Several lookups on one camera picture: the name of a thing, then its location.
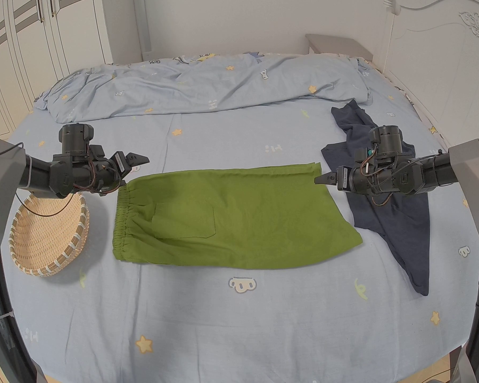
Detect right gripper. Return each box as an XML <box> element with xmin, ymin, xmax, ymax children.
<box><xmin>336</xmin><ymin>159</ymin><xmax>400</xmax><ymax>195</ymax></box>

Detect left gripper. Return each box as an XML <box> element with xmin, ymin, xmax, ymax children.
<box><xmin>78</xmin><ymin>150</ymin><xmax>131</xmax><ymax>196</ymax></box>

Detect green shorts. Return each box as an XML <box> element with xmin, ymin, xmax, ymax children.
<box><xmin>112</xmin><ymin>162</ymin><xmax>363</xmax><ymax>270</ymax></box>

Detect dark blue garment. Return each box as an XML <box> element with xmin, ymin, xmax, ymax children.
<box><xmin>321</xmin><ymin>99</ymin><xmax>430</xmax><ymax>297</ymax></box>

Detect round woven basket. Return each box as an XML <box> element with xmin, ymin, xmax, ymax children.
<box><xmin>9</xmin><ymin>192</ymin><xmax>90</xmax><ymax>279</ymax></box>

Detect bed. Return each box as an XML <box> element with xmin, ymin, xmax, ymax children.
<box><xmin>2</xmin><ymin>0</ymin><xmax>479</xmax><ymax>383</ymax></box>

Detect pale blue quilt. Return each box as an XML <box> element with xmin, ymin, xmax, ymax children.
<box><xmin>34</xmin><ymin>52</ymin><xmax>374</xmax><ymax>124</ymax></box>

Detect grey bedside table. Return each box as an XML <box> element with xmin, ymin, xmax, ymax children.
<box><xmin>305</xmin><ymin>34</ymin><xmax>374</xmax><ymax>61</ymax></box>

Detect white wardrobe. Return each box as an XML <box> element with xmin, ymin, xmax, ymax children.
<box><xmin>0</xmin><ymin>0</ymin><xmax>114</xmax><ymax>139</ymax></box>

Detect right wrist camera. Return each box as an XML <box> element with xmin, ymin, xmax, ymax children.
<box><xmin>354</xmin><ymin>145</ymin><xmax>374</xmax><ymax>164</ymax></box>

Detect black cable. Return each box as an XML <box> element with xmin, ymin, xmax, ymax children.
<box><xmin>0</xmin><ymin>142</ymin><xmax>77</xmax><ymax>217</ymax></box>

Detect white wall pipe duct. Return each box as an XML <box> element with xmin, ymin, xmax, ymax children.
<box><xmin>132</xmin><ymin>0</ymin><xmax>152</xmax><ymax>61</ymax></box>

